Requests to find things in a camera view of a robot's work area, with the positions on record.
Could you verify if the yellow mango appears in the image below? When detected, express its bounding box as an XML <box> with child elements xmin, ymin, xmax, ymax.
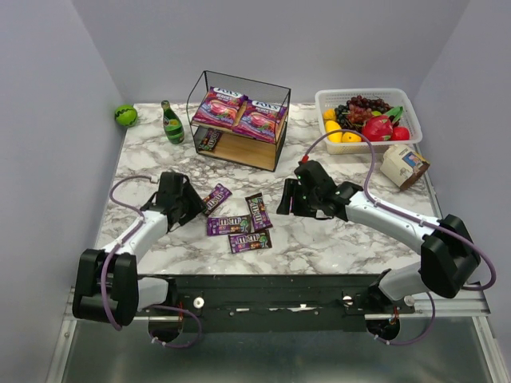
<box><xmin>324</xmin><ymin>120</ymin><xmax>343</xmax><ymax>143</ymax></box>

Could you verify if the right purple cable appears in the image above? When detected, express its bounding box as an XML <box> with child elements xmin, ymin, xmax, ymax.
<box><xmin>301</xmin><ymin>129</ymin><xmax>498</xmax><ymax>346</ymax></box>

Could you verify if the orange fruit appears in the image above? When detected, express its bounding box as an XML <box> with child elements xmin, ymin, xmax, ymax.
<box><xmin>342</xmin><ymin>131</ymin><xmax>362</xmax><ymax>143</ymax></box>

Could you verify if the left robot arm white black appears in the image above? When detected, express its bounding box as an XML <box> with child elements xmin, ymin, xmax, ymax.
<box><xmin>72</xmin><ymin>172</ymin><xmax>205</xmax><ymax>330</ymax></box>

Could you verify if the black mounting base plate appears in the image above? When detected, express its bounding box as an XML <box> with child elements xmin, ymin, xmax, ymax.
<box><xmin>138</xmin><ymin>274</ymin><xmax>415</xmax><ymax>333</ymax></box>

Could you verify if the purple cable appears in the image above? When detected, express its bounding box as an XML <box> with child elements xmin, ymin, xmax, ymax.
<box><xmin>301</xmin><ymin>129</ymin><xmax>498</xmax><ymax>346</ymax></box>
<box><xmin>99</xmin><ymin>175</ymin><xmax>204</xmax><ymax>349</ymax></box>

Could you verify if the purple Fox's candy bag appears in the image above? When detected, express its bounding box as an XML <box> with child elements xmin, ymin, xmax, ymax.
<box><xmin>192</xmin><ymin>86</ymin><xmax>248</xmax><ymax>129</ymax></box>
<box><xmin>232</xmin><ymin>100</ymin><xmax>288</xmax><ymax>144</ymax></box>

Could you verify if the red apple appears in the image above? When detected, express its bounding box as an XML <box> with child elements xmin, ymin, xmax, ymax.
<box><xmin>390</xmin><ymin>126</ymin><xmax>410</xmax><ymax>141</ymax></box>

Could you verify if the yellow small fruit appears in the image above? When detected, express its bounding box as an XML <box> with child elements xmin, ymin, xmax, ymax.
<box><xmin>323</xmin><ymin>109</ymin><xmax>337</xmax><ymax>120</ymax></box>

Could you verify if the red dragon fruit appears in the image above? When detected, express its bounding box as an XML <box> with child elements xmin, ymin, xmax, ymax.
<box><xmin>362</xmin><ymin>115</ymin><xmax>393</xmax><ymax>142</ymax></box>

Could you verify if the black wire wooden shelf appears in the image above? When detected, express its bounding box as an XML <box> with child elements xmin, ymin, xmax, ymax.
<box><xmin>186</xmin><ymin>70</ymin><xmax>291</xmax><ymax>172</ymax></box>

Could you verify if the purple m&m's bag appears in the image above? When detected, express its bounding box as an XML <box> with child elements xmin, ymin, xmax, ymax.
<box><xmin>245</xmin><ymin>192</ymin><xmax>273</xmax><ymax>232</ymax></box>
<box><xmin>198</xmin><ymin>128</ymin><xmax>223</xmax><ymax>152</ymax></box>
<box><xmin>207</xmin><ymin>215</ymin><xmax>252</xmax><ymax>236</ymax></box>
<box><xmin>203</xmin><ymin>184</ymin><xmax>232</xmax><ymax>216</ymax></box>
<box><xmin>228</xmin><ymin>230</ymin><xmax>272</xmax><ymax>254</ymax></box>

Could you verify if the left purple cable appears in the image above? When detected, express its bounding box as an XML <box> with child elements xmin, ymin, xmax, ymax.
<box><xmin>99</xmin><ymin>175</ymin><xmax>204</xmax><ymax>349</ymax></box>

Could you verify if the green glass bottle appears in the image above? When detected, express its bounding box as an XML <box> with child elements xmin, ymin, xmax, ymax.
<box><xmin>160</xmin><ymin>100</ymin><xmax>184</xmax><ymax>144</ymax></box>

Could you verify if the aluminium rail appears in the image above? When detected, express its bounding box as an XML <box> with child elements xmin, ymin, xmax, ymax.
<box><xmin>63</xmin><ymin>287</ymin><xmax>491</xmax><ymax>321</ymax></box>

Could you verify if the white plastic fruit basket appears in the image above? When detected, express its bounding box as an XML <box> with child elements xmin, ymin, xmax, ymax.
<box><xmin>315</xmin><ymin>89</ymin><xmax>422</xmax><ymax>155</ymax></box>

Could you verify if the dark grape bunch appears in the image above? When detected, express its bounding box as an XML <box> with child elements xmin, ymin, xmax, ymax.
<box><xmin>335</xmin><ymin>95</ymin><xmax>391</xmax><ymax>130</ymax></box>

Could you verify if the green ball toy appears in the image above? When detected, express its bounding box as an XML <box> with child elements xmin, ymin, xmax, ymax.
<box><xmin>114</xmin><ymin>105</ymin><xmax>138</xmax><ymax>128</ymax></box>

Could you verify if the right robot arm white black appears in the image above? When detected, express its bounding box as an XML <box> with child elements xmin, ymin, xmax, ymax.
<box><xmin>277</xmin><ymin>160</ymin><xmax>481</xmax><ymax>303</ymax></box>

